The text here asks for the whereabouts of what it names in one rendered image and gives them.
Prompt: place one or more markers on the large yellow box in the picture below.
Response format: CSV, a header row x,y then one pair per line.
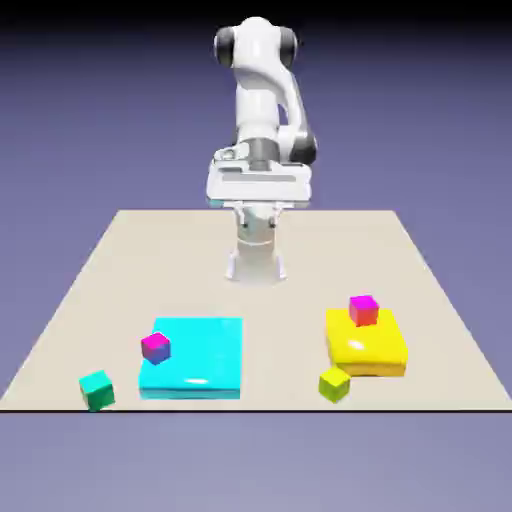
x,y
368,348

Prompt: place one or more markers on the small green cube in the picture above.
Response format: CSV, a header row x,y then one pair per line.
x,y
97,390

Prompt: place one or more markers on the small purple cube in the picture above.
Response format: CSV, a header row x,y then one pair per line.
x,y
156,348

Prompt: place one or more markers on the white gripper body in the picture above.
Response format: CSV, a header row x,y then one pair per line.
x,y
258,188

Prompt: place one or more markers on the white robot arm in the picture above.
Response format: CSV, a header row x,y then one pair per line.
x,y
256,80

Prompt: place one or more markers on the small lime cube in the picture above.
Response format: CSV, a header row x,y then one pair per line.
x,y
334,384

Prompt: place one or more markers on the large cyan box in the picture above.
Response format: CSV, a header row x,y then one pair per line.
x,y
196,352

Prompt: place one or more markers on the small red cube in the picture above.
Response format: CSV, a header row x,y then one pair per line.
x,y
364,311

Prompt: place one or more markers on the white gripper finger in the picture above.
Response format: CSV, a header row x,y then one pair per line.
x,y
240,216
274,216

